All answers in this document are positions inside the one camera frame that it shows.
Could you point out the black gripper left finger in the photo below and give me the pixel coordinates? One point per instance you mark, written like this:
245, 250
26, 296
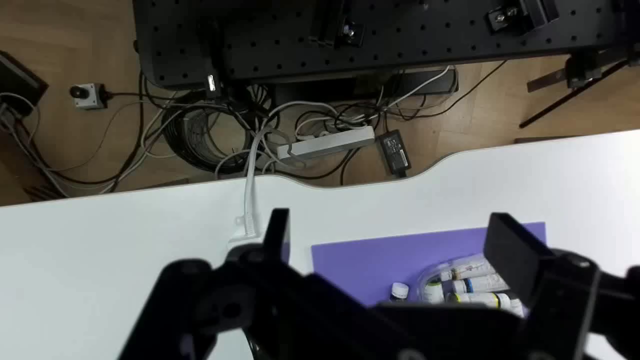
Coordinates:
277, 237

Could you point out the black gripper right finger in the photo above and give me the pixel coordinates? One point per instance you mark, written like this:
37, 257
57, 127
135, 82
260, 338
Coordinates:
516, 255

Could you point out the white marker tube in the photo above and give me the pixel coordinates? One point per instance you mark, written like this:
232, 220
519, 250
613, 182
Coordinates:
492, 301

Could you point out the clear plastic container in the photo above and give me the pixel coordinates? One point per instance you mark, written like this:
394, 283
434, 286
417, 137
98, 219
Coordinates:
438, 285

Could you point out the purple paper mat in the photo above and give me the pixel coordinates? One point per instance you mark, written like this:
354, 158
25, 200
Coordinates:
365, 269

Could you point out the white floor power strip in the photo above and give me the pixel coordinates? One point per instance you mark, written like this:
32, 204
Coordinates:
324, 145

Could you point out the black power adapter brick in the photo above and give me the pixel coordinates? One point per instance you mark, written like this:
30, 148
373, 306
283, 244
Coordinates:
394, 152

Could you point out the black perforated optical breadboard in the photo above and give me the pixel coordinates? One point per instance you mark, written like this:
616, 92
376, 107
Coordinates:
189, 42

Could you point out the small white webcam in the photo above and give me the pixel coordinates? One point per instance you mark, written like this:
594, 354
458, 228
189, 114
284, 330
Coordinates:
88, 96

